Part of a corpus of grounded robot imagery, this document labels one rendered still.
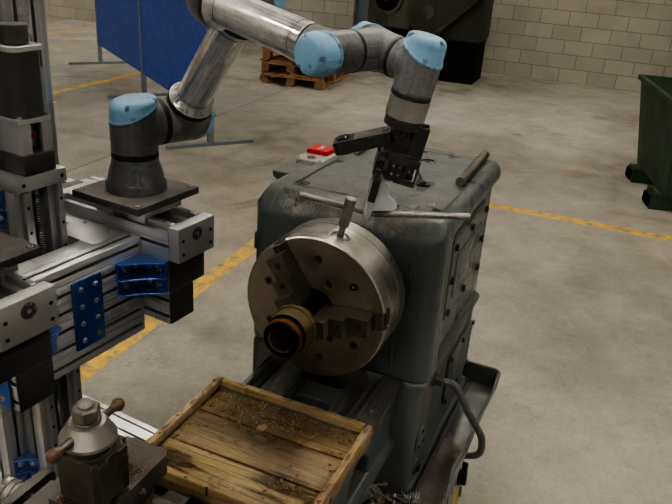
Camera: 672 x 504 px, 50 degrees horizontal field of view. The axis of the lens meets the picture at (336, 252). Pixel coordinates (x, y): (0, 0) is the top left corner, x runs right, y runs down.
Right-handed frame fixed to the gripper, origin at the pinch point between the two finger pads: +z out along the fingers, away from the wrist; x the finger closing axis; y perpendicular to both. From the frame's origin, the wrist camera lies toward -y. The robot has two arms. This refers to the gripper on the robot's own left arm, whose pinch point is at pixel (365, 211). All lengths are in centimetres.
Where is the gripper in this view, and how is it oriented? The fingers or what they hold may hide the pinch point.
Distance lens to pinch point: 141.4
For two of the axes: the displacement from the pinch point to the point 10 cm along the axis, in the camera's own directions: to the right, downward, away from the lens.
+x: 0.8, -4.6, 8.9
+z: -2.4, 8.5, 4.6
